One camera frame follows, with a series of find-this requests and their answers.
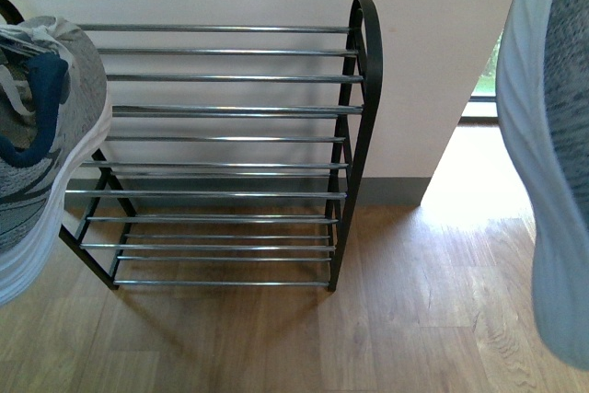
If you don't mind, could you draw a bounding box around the grey sneaker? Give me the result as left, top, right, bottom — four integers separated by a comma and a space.
496, 0, 588, 370
1, 17, 112, 304

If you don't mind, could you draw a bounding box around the black metal shoe rack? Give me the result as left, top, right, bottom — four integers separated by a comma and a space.
0, 0, 385, 293

